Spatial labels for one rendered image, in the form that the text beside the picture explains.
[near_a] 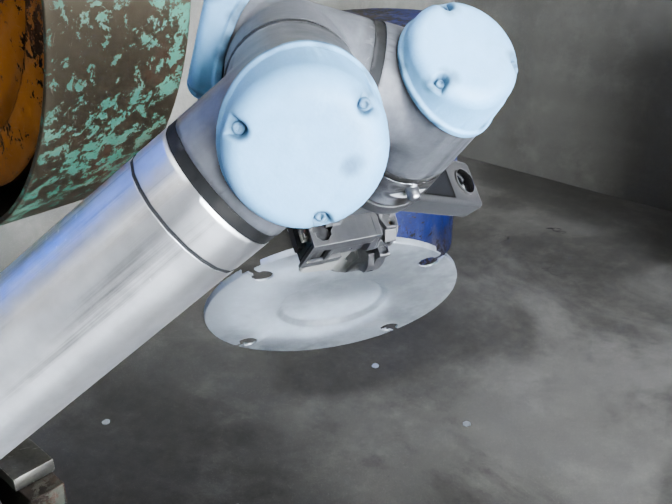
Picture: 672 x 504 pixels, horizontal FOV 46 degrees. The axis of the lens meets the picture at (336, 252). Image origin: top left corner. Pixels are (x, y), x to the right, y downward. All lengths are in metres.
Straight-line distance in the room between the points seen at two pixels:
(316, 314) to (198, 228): 0.58
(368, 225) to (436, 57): 0.22
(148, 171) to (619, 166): 3.55
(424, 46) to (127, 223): 0.20
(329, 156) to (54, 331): 0.16
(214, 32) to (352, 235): 0.24
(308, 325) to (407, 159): 0.46
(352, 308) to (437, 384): 1.48
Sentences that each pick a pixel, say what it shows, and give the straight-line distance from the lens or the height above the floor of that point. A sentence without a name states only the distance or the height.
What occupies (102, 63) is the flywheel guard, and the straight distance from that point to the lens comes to 0.90.
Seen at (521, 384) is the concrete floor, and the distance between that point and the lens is 2.44.
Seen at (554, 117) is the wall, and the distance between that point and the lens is 3.95.
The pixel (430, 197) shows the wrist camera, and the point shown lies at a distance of 0.65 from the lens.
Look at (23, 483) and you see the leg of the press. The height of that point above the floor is 0.63.
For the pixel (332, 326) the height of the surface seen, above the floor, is 0.88.
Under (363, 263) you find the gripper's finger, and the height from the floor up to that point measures 1.07.
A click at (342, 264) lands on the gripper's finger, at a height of 1.05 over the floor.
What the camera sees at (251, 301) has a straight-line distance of 0.86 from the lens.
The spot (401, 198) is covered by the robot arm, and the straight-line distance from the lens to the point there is 0.58.
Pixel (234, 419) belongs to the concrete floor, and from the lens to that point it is 2.27.
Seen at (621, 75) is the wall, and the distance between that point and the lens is 3.77.
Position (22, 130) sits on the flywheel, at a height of 1.09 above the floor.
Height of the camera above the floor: 1.39
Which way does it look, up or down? 26 degrees down
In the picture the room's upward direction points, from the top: straight up
